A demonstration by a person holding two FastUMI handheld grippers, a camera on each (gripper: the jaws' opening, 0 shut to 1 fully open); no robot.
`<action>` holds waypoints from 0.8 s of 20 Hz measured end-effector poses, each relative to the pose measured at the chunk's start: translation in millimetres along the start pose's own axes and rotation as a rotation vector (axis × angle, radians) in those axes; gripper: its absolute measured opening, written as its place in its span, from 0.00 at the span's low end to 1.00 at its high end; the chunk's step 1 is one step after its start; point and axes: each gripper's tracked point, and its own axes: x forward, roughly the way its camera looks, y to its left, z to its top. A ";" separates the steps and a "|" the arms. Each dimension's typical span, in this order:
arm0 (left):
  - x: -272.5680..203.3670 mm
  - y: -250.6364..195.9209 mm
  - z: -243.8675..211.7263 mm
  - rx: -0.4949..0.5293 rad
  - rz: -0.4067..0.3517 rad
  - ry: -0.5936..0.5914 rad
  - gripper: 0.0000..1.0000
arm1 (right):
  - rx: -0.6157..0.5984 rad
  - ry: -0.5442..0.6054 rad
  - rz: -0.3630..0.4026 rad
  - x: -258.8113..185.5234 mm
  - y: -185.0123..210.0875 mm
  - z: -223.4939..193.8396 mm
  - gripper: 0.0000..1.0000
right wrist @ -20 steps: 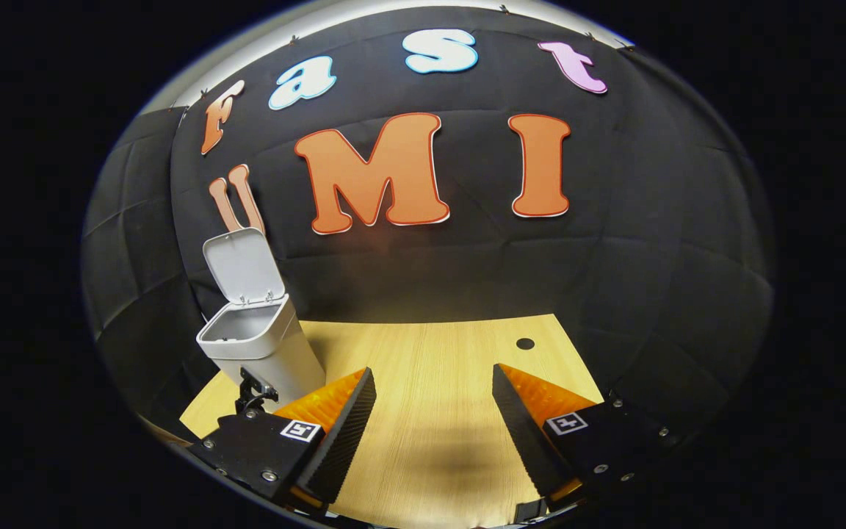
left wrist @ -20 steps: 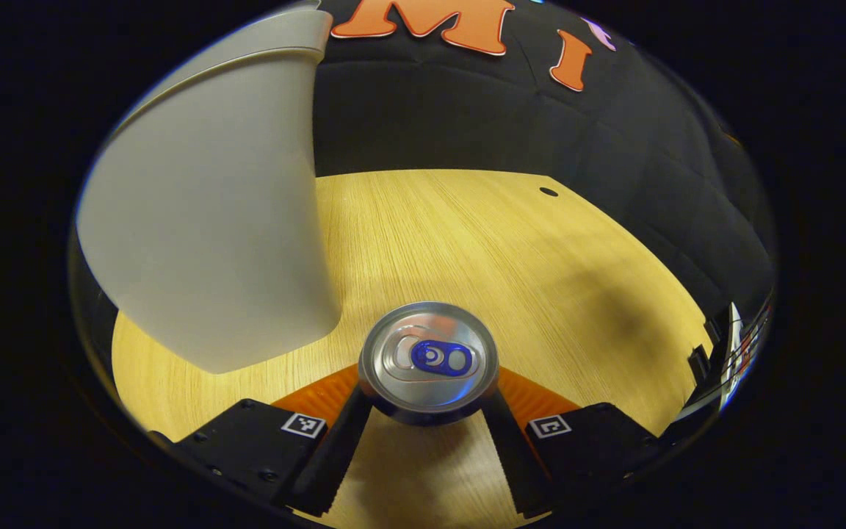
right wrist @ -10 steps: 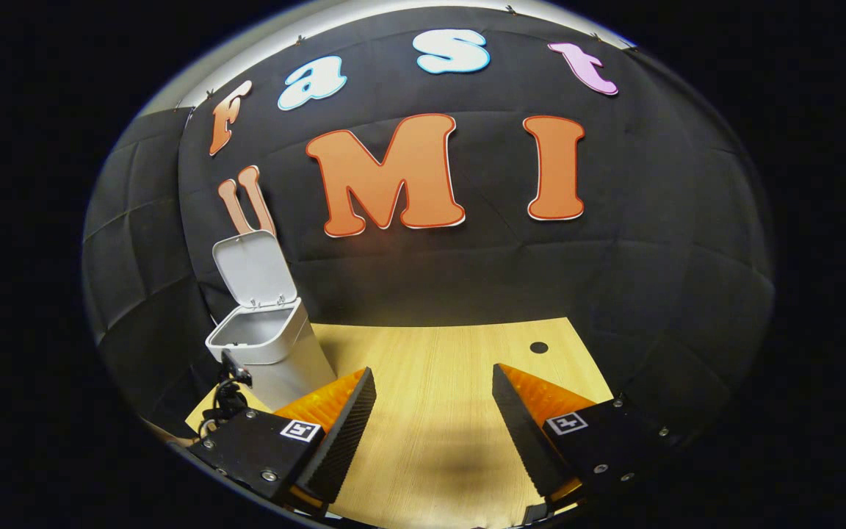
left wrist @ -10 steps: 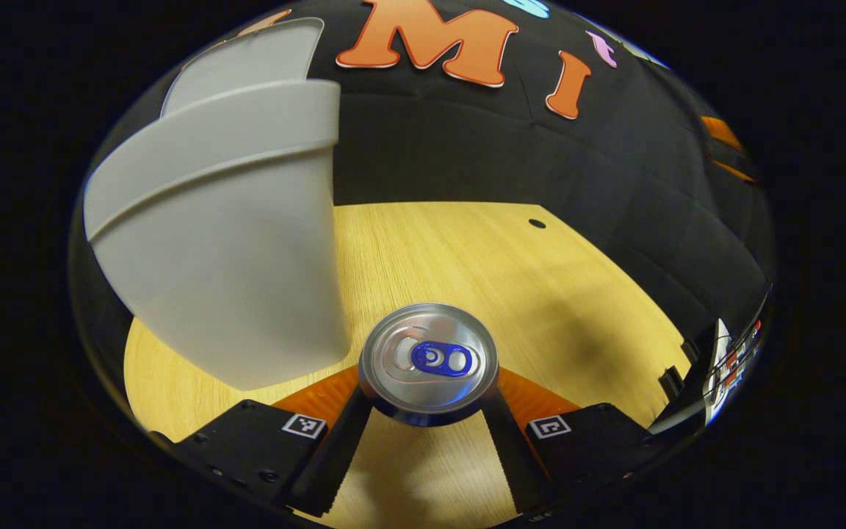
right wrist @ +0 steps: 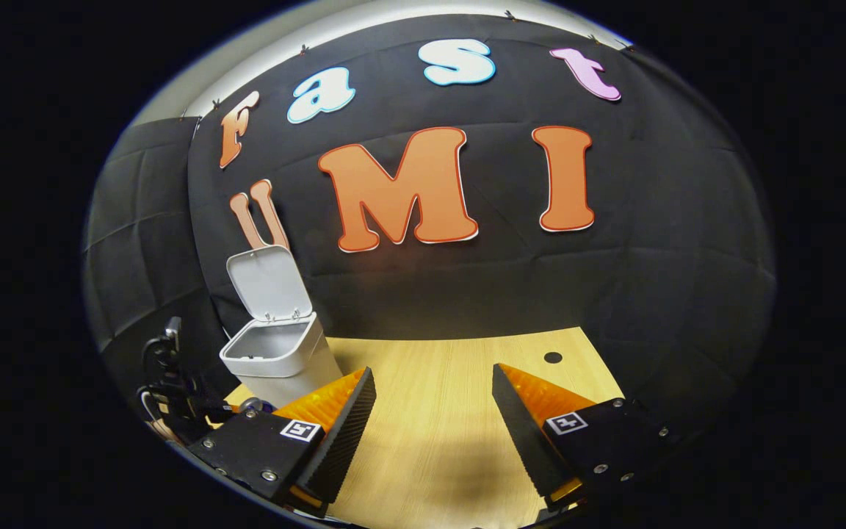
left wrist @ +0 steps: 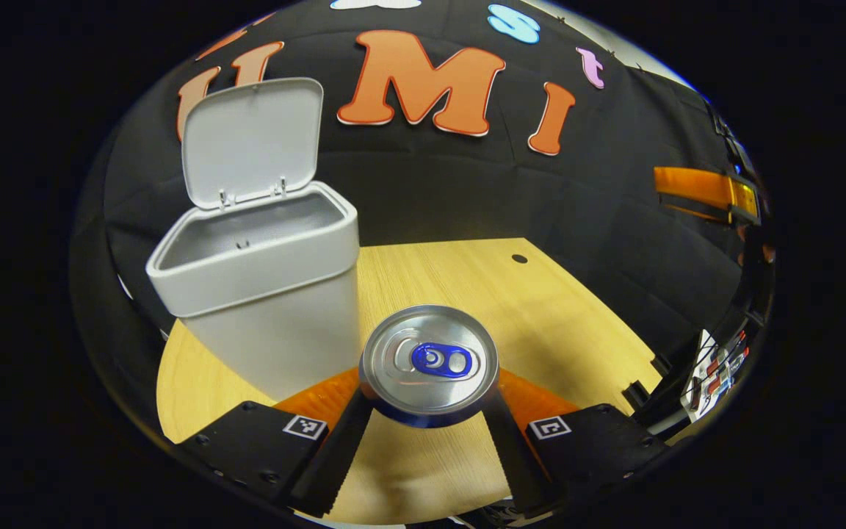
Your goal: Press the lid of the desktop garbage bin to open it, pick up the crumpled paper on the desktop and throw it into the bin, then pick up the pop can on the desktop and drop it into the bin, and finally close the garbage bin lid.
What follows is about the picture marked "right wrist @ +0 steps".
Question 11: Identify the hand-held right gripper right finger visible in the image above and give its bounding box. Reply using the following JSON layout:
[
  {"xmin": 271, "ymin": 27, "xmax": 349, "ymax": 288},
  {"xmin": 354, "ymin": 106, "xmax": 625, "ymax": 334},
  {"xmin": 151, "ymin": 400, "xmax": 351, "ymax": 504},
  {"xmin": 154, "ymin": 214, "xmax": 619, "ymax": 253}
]
[{"xmin": 491, "ymin": 363, "xmax": 681, "ymax": 511}]

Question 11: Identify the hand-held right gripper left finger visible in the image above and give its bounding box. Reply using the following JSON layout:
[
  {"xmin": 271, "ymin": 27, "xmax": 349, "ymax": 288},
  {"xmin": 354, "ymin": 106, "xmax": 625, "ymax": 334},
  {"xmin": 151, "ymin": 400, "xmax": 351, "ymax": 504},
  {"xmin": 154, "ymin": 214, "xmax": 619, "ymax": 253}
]
[{"xmin": 188, "ymin": 367, "xmax": 377, "ymax": 519}]

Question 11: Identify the white desktop garbage bin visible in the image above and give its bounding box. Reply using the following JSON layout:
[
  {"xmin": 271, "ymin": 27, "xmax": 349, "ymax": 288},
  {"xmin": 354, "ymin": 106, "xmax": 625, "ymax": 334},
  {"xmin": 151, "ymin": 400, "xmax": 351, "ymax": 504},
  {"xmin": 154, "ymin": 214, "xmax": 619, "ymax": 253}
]
[{"xmin": 219, "ymin": 245, "xmax": 343, "ymax": 409}]

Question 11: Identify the wooden desktop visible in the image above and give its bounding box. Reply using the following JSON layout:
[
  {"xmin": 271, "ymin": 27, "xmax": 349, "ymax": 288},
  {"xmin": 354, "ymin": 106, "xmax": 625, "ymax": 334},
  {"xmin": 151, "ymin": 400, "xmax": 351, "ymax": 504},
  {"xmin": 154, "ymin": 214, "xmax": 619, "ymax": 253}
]
[{"xmin": 223, "ymin": 327, "xmax": 626, "ymax": 529}]

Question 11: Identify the black backdrop cloth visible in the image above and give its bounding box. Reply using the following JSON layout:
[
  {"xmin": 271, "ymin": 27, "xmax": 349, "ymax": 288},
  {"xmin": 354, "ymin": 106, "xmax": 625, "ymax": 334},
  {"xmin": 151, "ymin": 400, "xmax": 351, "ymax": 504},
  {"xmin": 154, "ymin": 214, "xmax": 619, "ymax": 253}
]
[{"xmin": 187, "ymin": 15, "xmax": 776, "ymax": 442}]

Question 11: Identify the black side partition panel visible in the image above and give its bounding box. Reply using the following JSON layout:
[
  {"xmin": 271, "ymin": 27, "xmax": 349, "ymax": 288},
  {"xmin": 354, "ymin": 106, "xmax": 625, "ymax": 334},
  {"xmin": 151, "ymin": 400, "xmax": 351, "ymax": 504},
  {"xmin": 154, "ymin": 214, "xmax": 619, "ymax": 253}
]
[{"xmin": 84, "ymin": 118, "xmax": 236, "ymax": 397}]

